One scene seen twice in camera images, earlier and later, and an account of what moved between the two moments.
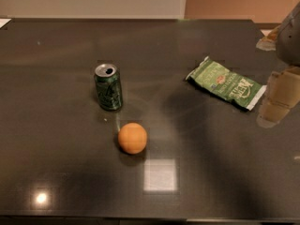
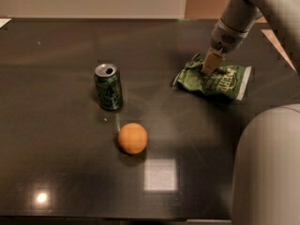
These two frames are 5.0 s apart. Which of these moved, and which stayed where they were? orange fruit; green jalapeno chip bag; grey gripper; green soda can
Moved: green jalapeno chip bag; grey gripper
Stayed: orange fruit; green soda can
